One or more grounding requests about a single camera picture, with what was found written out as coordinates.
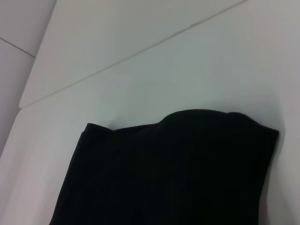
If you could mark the black shirt with FREE print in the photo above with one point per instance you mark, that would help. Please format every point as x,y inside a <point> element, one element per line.
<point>175,175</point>

